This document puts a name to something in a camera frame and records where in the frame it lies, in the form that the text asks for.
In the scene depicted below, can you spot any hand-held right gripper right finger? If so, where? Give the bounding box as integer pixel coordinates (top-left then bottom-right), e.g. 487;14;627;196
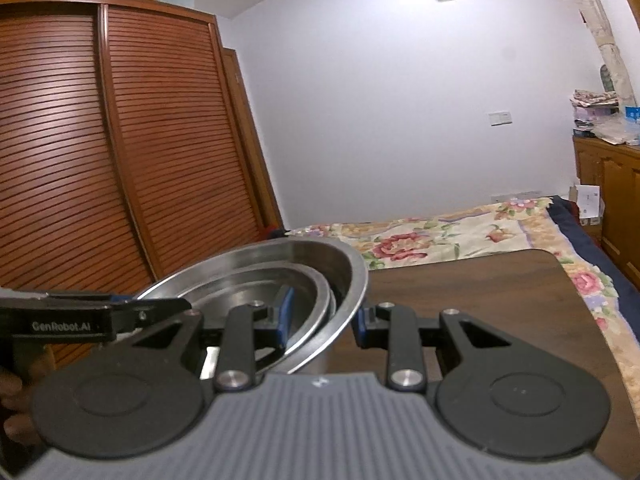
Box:
351;301;588;392

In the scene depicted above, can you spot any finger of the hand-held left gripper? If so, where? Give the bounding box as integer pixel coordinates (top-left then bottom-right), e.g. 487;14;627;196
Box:
0;287;132;307
112;297;193;335

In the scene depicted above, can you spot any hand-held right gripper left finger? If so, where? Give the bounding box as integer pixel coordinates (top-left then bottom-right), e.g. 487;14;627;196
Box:
50;284;296;393

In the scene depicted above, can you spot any medium deep steel bowl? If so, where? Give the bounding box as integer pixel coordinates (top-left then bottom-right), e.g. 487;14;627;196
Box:
187;265;336;361

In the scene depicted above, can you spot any large steel bowl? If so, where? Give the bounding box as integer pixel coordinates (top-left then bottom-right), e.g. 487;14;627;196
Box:
135;238;370;376

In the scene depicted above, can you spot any person's left hand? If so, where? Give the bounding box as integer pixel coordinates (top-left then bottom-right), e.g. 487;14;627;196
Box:
0;365;40;448

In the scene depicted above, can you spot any floral blanket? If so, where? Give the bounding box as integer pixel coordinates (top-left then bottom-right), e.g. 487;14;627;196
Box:
285;196;640;401

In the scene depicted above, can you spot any wooden louvered wardrobe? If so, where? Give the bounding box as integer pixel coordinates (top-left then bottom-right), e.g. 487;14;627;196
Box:
0;0;266;361

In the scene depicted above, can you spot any brown wooden door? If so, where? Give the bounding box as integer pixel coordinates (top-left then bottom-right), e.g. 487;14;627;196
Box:
222;47;285;233

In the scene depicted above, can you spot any dark blue blanket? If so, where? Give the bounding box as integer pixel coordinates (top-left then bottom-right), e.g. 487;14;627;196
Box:
547;195;640;302

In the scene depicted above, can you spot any white cardboard box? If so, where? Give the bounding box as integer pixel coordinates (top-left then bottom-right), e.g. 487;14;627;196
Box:
575;185;604;226

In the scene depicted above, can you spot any wooden sideboard cabinet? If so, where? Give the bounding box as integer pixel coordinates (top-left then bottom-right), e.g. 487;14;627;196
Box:
572;135;640;292

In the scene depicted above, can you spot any clear plastic bag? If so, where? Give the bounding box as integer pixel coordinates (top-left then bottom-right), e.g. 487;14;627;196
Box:
592;119;640;146

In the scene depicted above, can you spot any beige patterned curtain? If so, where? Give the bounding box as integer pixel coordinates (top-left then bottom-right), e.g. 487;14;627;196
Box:
550;0;634;107

